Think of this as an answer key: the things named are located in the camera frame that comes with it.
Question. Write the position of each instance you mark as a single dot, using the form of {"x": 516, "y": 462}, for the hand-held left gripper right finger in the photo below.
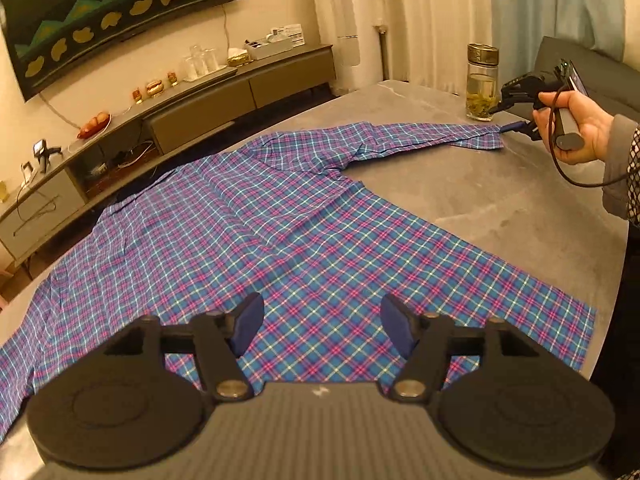
{"x": 397, "y": 325}

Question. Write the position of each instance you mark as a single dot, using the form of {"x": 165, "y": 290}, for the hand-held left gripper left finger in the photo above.
{"x": 247, "y": 322}

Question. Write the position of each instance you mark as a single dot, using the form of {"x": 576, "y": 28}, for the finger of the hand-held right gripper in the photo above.
{"x": 504, "y": 104}
{"x": 515, "y": 128}

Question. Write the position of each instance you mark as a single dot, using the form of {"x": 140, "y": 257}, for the blue pink plaid shirt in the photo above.
{"x": 300, "y": 240}

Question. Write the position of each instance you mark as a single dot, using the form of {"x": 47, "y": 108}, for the person's right forearm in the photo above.
{"x": 622, "y": 170}

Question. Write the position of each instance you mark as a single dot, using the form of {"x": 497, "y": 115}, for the person's right hand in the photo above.
{"x": 592, "y": 127}

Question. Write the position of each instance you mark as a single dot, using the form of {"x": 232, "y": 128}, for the glass tea bottle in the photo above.
{"x": 482, "y": 85}

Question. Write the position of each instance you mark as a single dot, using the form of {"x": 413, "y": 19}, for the dark grey chair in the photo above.
{"x": 547, "y": 52}

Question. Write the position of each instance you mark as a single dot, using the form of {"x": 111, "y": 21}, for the light blue curtain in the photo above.
{"x": 550, "y": 0}

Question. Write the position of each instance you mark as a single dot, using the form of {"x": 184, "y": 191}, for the beige curtain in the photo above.
{"x": 440, "y": 10}

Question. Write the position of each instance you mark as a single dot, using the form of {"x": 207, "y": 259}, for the lace-covered standing air conditioner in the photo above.
{"x": 345, "y": 15}

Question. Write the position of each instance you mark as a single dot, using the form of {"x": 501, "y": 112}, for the grey television cabinet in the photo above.
{"x": 200, "y": 120}

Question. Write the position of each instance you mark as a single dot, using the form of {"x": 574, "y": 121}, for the white printed card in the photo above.
{"x": 292, "y": 34}

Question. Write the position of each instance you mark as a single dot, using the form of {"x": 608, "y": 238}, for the white organizer tray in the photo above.
{"x": 270, "y": 50}

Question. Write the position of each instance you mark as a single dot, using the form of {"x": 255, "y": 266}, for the red fruit plate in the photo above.
{"x": 95, "y": 125}

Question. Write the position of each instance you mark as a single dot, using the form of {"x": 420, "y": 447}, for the gold burger ornament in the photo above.
{"x": 154, "y": 89}

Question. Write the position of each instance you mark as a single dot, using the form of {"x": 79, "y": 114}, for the amber glass jar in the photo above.
{"x": 136, "y": 95}
{"x": 173, "y": 79}

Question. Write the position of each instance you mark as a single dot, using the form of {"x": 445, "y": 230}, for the set of clear glasses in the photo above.
{"x": 200, "y": 65}

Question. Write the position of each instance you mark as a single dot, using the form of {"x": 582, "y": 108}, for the black handheld device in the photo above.
{"x": 45, "y": 155}

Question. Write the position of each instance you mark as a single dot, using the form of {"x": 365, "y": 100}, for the gold tissue box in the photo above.
{"x": 239, "y": 58}

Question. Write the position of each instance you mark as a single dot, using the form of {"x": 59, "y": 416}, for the white charger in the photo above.
{"x": 27, "y": 174}

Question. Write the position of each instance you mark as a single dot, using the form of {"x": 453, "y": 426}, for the yellow cup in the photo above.
{"x": 3, "y": 192}

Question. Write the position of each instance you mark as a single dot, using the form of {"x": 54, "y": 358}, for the wall-mounted television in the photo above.
{"x": 100, "y": 15}

